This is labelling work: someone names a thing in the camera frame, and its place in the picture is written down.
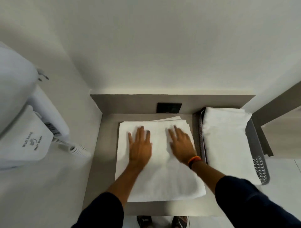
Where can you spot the person's right hand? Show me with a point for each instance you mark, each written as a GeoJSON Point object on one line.
{"type": "Point", "coordinates": [183, 148]}

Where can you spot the person's left hand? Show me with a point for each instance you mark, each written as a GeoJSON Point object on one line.
{"type": "Point", "coordinates": [140, 150]}

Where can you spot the person's left little finger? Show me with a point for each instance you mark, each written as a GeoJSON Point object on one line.
{"type": "Point", "coordinates": [130, 139]}

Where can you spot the large white towel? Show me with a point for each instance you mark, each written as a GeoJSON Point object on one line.
{"type": "Point", "coordinates": [162, 178]}

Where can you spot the person's left forearm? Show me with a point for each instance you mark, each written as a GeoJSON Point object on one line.
{"type": "Point", "coordinates": [124, 182]}

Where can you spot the person's right forearm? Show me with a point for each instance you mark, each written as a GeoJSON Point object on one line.
{"type": "Point", "coordinates": [207, 173]}

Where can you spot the orange and black wristband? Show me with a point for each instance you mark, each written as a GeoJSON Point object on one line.
{"type": "Point", "coordinates": [194, 160]}

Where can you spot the dark blue shirt sleeve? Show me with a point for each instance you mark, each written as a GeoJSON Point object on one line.
{"type": "Point", "coordinates": [249, 204]}
{"type": "Point", "coordinates": [101, 211]}

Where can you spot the black shoe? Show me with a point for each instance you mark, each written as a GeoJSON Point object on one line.
{"type": "Point", "coordinates": [179, 222]}
{"type": "Point", "coordinates": [144, 222]}

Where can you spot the white towel in basket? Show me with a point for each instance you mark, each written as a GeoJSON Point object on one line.
{"type": "Point", "coordinates": [228, 143]}

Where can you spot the white hair dryer handset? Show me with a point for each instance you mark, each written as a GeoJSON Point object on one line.
{"type": "Point", "coordinates": [14, 89]}

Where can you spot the grey plastic basket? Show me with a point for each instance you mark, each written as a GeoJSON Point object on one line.
{"type": "Point", "coordinates": [257, 152]}

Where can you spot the black wall socket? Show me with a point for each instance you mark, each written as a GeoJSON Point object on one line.
{"type": "Point", "coordinates": [169, 108]}

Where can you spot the white hair dryer wall base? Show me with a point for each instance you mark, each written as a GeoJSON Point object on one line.
{"type": "Point", "coordinates": [28, 143]}

